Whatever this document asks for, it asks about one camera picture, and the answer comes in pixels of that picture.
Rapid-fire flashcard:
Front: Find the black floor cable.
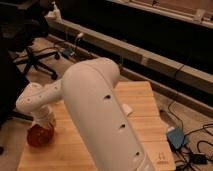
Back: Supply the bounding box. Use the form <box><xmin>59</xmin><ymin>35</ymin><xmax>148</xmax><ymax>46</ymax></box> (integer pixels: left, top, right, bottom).
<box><xmin>158</xmin><ymin>99</ymin><xmax>213</xmax><ymax>171</ymax></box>

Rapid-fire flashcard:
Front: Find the white spray bottle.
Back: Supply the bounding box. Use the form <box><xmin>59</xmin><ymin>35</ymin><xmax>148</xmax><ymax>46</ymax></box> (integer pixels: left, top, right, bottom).
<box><xmin>48</xmin><ymin>1</ymin><xmax>62</xmax><ymax>20</ymax></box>

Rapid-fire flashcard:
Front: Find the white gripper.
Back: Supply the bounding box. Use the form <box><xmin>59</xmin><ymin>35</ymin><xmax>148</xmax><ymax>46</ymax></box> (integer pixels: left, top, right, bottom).
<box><xmin>32</xmin><ymin>105</ymin><xmax>56</xmax><ymax>129</ymax></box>

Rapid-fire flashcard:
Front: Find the blue device on floor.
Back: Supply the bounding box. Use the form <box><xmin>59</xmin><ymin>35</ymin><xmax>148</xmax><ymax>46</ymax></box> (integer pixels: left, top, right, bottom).
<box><xmin>62</xmin><ymin>48</ymin><xmax>75</xmax><ymax>58</ymax></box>

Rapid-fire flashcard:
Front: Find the black office chair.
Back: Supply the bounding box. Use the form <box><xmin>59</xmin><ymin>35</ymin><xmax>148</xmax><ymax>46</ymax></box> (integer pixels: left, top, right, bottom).
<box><xmin>0</xmin><ymin>0</ymin><xmax>60</xmax><ymax>80</ymax></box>

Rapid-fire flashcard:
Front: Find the blue power adapter box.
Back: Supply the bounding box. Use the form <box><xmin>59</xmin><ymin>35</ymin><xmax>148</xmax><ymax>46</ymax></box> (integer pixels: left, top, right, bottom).
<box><xmin>166</xmin><ymin>128</ymin><xmax>189</xmax><ymax>150</ymax></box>

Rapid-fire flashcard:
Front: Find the orange ceramic bowl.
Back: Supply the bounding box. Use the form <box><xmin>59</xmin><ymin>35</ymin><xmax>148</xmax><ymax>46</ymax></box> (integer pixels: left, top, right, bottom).
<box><xmin>27</xmin><ymin>124</ymin><xmax>54</xmax><ymax>147</ymax></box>

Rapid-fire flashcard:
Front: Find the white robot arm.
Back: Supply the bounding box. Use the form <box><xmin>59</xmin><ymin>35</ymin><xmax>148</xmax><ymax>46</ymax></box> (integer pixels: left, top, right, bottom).
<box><xmin>16</xmin><ymin>58</ymin><xmax>156</xmax><ymax>171</ymax></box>

